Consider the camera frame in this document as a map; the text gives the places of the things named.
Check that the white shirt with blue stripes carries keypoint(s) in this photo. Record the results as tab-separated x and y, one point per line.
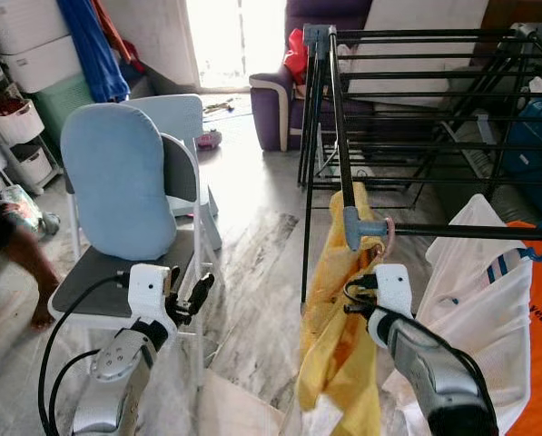
479	309

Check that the green storage box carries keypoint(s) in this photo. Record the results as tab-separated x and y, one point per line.
71	100

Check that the blue bag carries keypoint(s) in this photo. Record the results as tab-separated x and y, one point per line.
534	136

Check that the yellow garment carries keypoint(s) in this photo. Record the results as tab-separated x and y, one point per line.
339	345

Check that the pink clothes hanger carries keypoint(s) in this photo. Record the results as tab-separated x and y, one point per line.
389	238

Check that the white sofa cushion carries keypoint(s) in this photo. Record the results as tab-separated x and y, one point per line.
416	54

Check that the grey white folding chair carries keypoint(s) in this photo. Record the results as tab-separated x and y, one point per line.
98	272

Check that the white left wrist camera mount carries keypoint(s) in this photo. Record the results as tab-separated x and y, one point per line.
148	291

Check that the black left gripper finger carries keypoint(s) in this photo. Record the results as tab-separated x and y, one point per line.
201	291
174	277

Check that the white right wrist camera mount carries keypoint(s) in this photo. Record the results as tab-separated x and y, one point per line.
393	286

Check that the person's bare leg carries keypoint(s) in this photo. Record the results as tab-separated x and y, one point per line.
25	263

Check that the small pink toy car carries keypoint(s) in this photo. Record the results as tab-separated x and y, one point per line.
207	139

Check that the purple armchair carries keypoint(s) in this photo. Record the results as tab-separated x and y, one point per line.
275	104

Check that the blue hanging cloth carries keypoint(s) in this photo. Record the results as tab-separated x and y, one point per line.
93	50

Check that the white storage box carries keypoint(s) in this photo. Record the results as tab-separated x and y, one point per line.
34	41

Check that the light blue child chair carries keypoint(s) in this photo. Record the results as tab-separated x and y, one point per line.
184	118

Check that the black metal drying rack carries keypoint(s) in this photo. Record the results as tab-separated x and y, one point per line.
352	227

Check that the blue oval cushion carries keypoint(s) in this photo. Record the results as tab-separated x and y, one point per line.
116	182

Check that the white printed plastic package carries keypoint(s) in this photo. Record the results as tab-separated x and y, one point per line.
21	211

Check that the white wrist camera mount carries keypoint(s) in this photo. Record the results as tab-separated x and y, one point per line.
393	286
148	291

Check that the white storage trolley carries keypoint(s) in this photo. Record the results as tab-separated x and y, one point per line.
21	127

